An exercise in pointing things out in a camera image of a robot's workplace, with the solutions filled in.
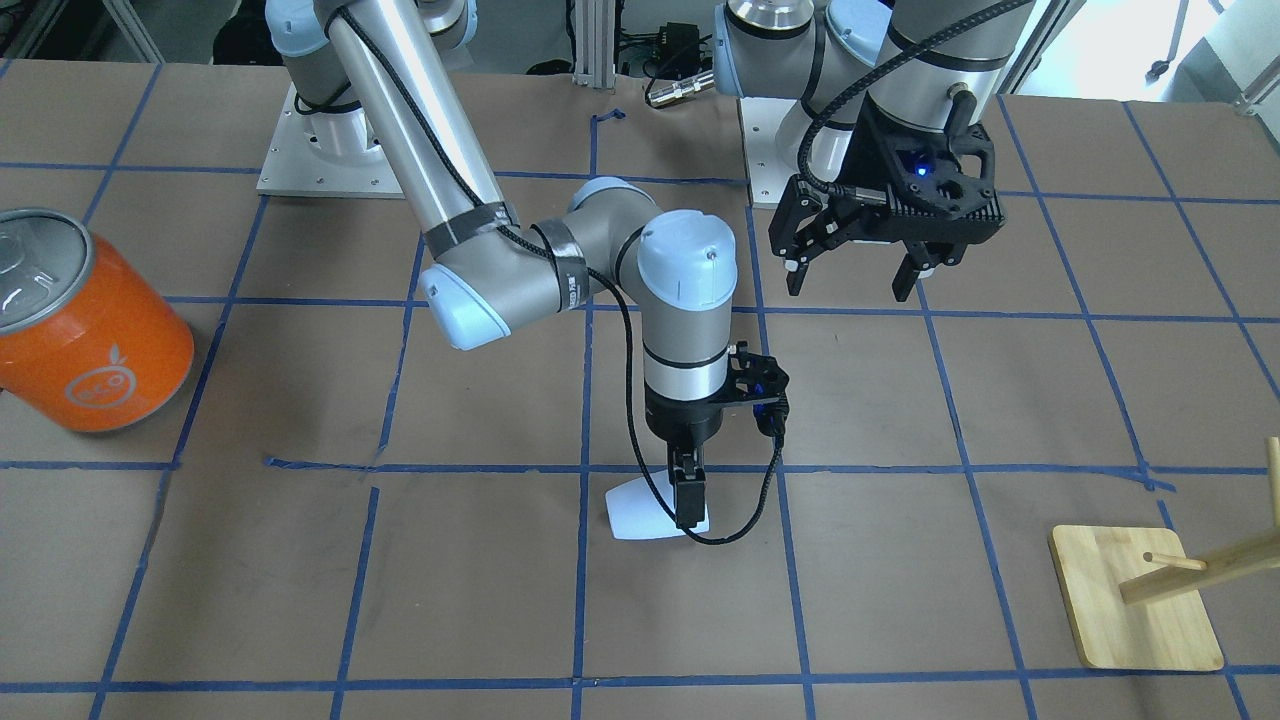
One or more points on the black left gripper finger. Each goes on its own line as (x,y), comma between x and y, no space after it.
(922,258)
(799,254)

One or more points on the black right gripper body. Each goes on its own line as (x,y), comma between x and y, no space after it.
(680,424)

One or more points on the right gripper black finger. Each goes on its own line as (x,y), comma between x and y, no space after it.
(688,485)

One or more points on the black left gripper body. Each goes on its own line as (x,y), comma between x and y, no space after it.
(877,148)

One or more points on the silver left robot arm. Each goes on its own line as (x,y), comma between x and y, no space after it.
(907,56)

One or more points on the black power box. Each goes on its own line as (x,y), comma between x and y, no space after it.
(675,39)

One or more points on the wooden mug tree stand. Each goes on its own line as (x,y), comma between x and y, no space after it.
(1137,594)

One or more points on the orange can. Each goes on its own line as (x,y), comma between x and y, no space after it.
(85,340)

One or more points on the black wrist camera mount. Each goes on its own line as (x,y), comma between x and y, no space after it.
(757,380)

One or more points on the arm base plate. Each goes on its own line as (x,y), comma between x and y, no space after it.
(772,129)
(335,155)

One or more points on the silver cable connector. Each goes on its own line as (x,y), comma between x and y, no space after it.
(680,90)

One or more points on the aluminium frame post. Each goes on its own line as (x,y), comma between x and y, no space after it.
(594,29)

